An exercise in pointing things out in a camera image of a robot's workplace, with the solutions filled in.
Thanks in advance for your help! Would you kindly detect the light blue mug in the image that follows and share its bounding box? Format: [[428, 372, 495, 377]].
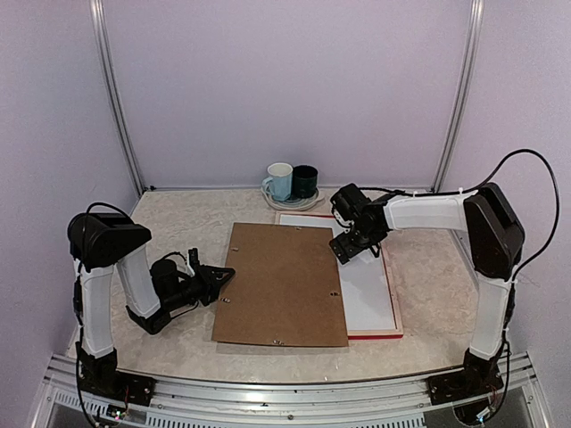
[[261, 162, 294, 202]]

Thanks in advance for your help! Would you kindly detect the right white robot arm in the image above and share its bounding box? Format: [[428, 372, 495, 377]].
[[329, 183, 525, 360]]

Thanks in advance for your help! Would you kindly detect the red and wood picture frame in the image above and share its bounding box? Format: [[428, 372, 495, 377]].
[[274, 211, 405, 342]]

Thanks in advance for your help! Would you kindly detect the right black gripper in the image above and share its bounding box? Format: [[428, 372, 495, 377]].
[[329, 223, 387, 264]]

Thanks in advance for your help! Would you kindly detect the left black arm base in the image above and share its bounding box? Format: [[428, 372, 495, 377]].
[[79, 349, 156, 407]]

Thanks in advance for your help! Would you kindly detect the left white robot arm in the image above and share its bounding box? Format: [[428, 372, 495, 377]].
[[68, 213, 236, 360]]

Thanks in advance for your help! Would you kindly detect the dark green mug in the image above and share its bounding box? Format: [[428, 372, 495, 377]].
[[292, 165, 319, 199]]

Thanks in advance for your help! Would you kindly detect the white plate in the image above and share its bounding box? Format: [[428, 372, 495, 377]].
[[261, 186, 325, 211]]

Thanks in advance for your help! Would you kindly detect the right aluminium corner post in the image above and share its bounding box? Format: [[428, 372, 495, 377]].
[[431, 0, 485, 193]]

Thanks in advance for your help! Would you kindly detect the red and dark photo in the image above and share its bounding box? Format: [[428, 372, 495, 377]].
[[278, 215, 398, 333]]

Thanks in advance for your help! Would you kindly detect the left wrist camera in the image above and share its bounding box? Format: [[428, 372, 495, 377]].
[[186, 248, 200, 277]]

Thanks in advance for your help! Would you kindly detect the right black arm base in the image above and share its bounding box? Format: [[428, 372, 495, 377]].
[[426, 347, 504, 406]]

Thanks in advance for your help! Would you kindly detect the aluminium corner post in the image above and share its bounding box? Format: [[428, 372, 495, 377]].
[[89, 0, 146, 197], [431, 0, 485, 193]]

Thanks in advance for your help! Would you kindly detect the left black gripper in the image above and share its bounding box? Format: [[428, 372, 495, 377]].
[[163, 264, 235, 311]]

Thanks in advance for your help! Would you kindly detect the left aluminium corner post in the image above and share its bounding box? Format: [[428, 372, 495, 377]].
[[89, 0, 146, 197]]

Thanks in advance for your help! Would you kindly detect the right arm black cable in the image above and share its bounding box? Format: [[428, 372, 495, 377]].
[[360, 149, 561, 273]]

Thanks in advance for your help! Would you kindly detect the brown backing board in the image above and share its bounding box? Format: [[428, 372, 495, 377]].
[[211, 223, 348, 348]]

